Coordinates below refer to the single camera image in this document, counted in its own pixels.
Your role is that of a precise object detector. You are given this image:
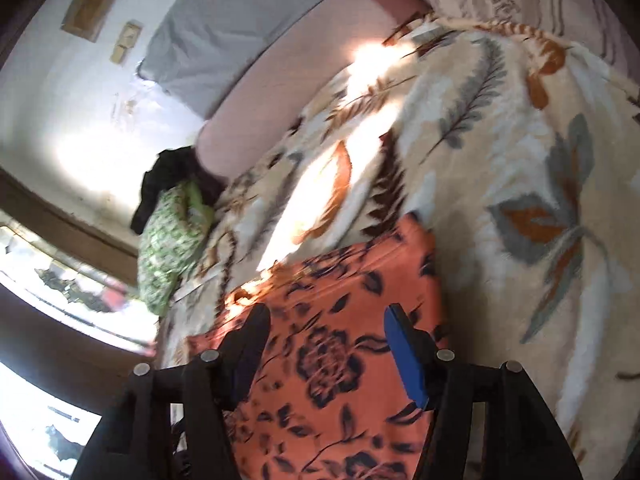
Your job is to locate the black clothing pile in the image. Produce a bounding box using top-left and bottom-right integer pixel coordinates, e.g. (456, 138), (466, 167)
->
(130, 146), (226, 235)

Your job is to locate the grey pillow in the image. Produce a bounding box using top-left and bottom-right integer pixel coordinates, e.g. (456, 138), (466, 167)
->
(137, 0), (322, 119)

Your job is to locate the orange black floral garment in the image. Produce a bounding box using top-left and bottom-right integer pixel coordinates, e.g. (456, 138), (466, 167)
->
(184, 211), (452, 480)

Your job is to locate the framed wall picture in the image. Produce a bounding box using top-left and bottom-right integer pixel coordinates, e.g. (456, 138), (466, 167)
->
(61, 0), (115, 42)

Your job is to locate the beige wall switch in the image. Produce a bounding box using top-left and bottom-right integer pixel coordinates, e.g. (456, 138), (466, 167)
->
(110, 22), (142, 65)

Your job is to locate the pink bolster cushion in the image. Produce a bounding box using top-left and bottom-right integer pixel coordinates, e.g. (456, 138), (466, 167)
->
(195, 0), (431, 181)

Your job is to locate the leaf-pattern fleece blanket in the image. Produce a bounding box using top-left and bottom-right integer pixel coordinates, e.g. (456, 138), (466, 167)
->
(160, 16), (639, 479)

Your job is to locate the green white patterned pillow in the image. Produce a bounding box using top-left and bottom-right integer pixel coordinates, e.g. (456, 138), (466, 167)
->
(138, 180), (214, 318)

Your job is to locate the stained glass window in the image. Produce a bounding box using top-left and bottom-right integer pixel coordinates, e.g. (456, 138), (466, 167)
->
(1, 214), (158, 479)

